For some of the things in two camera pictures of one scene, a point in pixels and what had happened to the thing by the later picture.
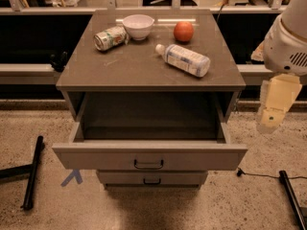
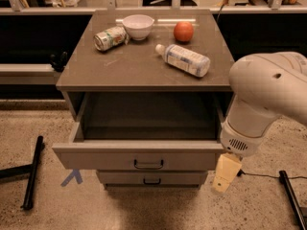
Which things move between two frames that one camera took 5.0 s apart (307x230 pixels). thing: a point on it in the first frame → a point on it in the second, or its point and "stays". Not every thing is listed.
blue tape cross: [75, 173] stays
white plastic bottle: [184, 59] stays
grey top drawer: [150, 131] stays
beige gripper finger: [276, 97] → [227, 168]
